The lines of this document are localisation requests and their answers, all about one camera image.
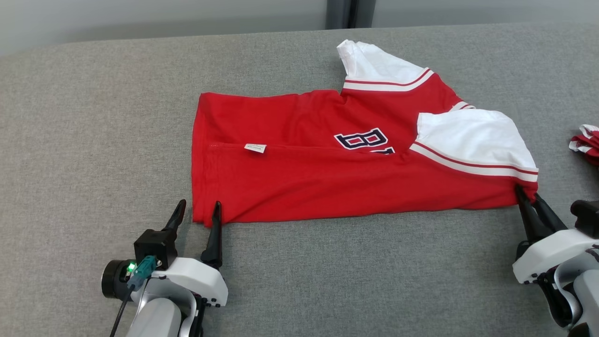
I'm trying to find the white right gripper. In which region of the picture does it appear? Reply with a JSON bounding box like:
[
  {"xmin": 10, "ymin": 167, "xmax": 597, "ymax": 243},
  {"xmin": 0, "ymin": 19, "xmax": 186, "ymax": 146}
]
[{"xmin": 512, "ymin": 185, "xmax": 599, "ymax": 285}]

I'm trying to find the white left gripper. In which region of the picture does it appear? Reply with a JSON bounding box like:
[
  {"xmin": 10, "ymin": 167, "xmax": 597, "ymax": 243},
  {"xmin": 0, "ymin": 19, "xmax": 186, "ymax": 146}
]
[{"xmin": 149, "ymin": 200, "xmax": 229, "ymax": 308}]

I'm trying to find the red shorts white lining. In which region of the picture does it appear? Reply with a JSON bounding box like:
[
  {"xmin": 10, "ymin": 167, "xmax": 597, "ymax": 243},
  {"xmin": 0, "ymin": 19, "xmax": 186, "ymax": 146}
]
[{"xmin": 569, "ymin": 124, "xmax": 599, "ymax": 168}]

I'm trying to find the red white baseball jersey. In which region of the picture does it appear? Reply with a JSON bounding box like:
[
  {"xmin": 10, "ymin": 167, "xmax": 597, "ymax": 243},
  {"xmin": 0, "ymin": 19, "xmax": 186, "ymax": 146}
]
[{"xmin": 191, "ymin": 39, "xmax": 540, "ymax": 228}]

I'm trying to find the grey fabric sofa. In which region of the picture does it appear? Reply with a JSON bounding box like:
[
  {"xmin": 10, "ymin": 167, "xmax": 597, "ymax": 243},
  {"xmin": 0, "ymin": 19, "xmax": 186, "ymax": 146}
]
[{"xmin": 0, "ymin": 21, "xmax": 599, "ymax": 337}]

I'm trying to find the teal camera cable connector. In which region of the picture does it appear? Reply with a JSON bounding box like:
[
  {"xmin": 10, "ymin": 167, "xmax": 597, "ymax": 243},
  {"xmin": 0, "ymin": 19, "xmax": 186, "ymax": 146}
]
[{"xmin": 126, "ymin": 255, "xmax": 158, "ymax": 292}]

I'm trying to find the thin black camera cable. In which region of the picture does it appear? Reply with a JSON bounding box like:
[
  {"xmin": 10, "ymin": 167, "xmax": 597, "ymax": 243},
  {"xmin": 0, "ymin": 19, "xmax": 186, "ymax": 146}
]
[{"xmin": 110, "ymin": 283, "xmax": 137, "ymax": 337}]

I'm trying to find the grey double partition post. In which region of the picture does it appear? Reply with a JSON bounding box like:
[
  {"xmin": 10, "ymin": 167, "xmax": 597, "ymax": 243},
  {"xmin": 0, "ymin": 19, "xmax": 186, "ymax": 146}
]
[{"xmin": 326, "ymin": 0, "xmax": 376, "ymax": 29}]

